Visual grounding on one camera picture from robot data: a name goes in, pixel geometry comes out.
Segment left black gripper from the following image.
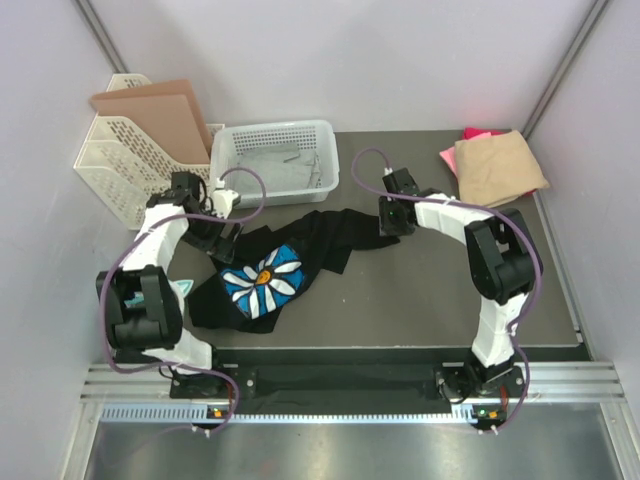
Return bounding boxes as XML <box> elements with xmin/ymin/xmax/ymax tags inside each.
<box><xmin>180</xmin><ymin>203</ymin><xmax>243</xmax><ymax>263</ymax></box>

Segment black daisy print t-shirt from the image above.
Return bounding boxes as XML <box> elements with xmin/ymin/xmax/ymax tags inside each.
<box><xmin>187</xmin><ymin>209</ymin><xmax>400</xmax><ymax>334</ymax></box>

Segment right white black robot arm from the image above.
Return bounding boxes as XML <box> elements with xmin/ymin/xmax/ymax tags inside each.
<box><xmin>378</xmin><ymin>168</ymin><xmax>541</xmax><ymax>399</ymax></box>

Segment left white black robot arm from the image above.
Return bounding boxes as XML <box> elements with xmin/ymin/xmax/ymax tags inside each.
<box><xmin>96</xmin><ymin>171</ymin><xmax>242</xmax><ymax>397</ymax></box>

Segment teal cat ear headphones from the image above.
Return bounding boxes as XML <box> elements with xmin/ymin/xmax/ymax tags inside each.
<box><xmin>124</xmin><ymin>279</ymin><xmax>194</xmax><ymax>310</ymax></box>

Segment pink folded t-shirt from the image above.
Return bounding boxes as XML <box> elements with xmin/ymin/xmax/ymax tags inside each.
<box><xmin>439</xmin><ymin>146</ymin><xmax>458</xmax><ymax>177</ymax></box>

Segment grey folded cloth in basket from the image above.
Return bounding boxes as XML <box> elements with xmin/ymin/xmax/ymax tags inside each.
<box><xmin>237</xmin><ymin>143</ymin><xmax>321</xmax><ymax>193</ymax></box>

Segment beige folded t-shirt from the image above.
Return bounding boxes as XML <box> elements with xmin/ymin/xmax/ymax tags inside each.
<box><xmin>454</xmin><ymin>130</ymin><xmax>550</xmax><ymax>207</ymax></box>

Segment red folded t-shirt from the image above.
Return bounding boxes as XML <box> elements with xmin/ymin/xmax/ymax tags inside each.
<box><xmin>461</xmin><ymin>127</ymin><xmax>504</xmax><ymax>141</ymax></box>

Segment white perforated plastic basket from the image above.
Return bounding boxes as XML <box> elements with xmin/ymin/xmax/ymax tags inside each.
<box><xmin>209</xmin><ymin>120</ymin><xmax>340</xmax><ymax>208</ymax></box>

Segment cream perforated file organizer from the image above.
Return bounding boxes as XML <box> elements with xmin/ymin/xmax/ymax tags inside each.
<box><xmin>74</xmin><ymin>74</ymin><xmax>222</xmax><ymax>230</ymax></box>

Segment brown cardboard folder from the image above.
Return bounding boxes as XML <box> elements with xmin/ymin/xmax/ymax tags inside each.
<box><xmin>90</xmin><ymin>79</ymin><xmax>213</xmax><ymax>165</ymax></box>

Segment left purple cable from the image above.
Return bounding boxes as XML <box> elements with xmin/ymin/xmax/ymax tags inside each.
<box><xmin>98</xmin><ymin>167</ymin><xmax>269</xmax><ymax>432</ymax></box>

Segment purple cable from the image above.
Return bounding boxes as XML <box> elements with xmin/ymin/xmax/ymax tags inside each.
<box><xmin>352</xmin><ymin>147</ymin><xmax>546</xmax><ymax>434</ymax></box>
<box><xmin>98</xmin><ymin>167</ymin><xmax>269</xmax><ymax>432</ymax></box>

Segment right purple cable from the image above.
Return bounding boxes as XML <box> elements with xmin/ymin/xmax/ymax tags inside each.
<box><xmin>352</xmin><ymin>147</ymin><xmax>546</xmax><ymax>434</ymax></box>

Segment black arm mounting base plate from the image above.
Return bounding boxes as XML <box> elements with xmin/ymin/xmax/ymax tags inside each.
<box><xmin>169</xmin><ymin>344</ymin><xmax>526</xmax><ymax>416</ymax></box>

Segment slotted grey cable duct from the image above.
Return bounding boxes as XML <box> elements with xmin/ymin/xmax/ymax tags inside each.
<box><xmin>99</xmin><ymin>403</ymin><xmax>511</xmax><ymax>426</ymax></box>

